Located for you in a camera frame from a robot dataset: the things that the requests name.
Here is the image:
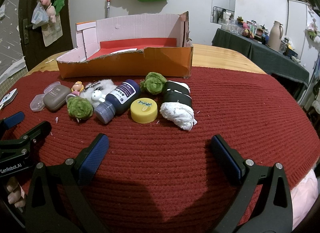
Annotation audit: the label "pink clothing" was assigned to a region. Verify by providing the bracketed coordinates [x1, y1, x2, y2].
[291, 169, 320, 228]

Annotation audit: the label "small white rabbit figure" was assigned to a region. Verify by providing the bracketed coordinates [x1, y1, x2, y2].
[90, 90, 105, 107]

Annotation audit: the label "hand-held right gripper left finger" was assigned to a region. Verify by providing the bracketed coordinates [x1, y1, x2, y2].
[25, 133, 110, 233]

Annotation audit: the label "hanging green plush toy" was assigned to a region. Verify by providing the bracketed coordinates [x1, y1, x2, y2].
[53, 0, 66, 15]

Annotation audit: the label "artificial flowers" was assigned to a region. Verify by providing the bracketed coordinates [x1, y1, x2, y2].
[306, 21, 320, 44]

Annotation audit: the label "orange cardboard box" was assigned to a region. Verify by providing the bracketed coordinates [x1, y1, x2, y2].
[56, 11, 194, 79]

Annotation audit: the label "small pink doll figurine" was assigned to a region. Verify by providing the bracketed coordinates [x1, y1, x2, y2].
[66, 81, 85, 103]

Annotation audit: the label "grey rounded case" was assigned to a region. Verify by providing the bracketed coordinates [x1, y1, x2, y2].
[43, 85, 72, 112]

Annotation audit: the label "white fluffy plush with bow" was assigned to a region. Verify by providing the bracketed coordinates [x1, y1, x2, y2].
[84, 79, 117, 98]

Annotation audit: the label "white refrigerator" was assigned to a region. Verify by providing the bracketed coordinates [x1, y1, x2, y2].
[286, 0, 320, 73]

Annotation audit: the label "beige thermos jug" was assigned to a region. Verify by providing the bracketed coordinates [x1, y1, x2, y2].
[267, 21, 284, 52]

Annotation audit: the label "dark blue ink bottle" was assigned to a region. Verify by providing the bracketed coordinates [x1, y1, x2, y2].
[94, 79, 141, 124]

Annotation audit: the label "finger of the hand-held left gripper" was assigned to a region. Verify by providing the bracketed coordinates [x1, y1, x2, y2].
[0, 121, 52, 159]
[0, 112, 25, 130]

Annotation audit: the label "pale blue plastic bag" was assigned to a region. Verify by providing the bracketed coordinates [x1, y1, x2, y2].
[31, 4, 49, 29]

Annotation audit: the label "red knitted cloth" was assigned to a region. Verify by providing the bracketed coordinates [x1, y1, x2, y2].
[0, 66, 320, 233]

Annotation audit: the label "black and white roll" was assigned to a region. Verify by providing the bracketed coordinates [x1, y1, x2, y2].
[160, 80, 198, 131]

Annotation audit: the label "metal door handle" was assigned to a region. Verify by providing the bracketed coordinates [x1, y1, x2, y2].
[22, 19, 33, 45]

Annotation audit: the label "green plush cabbage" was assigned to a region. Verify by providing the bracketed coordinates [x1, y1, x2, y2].
[139, 72, 167, 96]
[66, 97, 95, 123]

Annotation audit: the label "person's left hand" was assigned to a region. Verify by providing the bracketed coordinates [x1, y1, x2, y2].
[5, 177, 27, 209]

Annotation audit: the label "table with dark green cloth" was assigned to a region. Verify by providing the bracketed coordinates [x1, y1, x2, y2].
[212, 28, 310, 98]

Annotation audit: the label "clear round plastic lid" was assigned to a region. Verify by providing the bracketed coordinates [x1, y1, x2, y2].
[44, 81, 62, 94]

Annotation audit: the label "cluster of small table items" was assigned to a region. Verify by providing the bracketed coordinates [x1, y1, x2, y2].
[220, 10, 269, 44]

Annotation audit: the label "beige cloth bag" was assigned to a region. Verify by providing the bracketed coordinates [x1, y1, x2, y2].
[41, 15, 63, 47]

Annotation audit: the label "dark wooden door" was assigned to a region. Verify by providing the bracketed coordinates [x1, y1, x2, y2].
[19, 0, 70, 72]

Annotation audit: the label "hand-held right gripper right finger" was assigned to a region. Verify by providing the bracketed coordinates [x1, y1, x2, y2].
[210, 135, 293, 233]

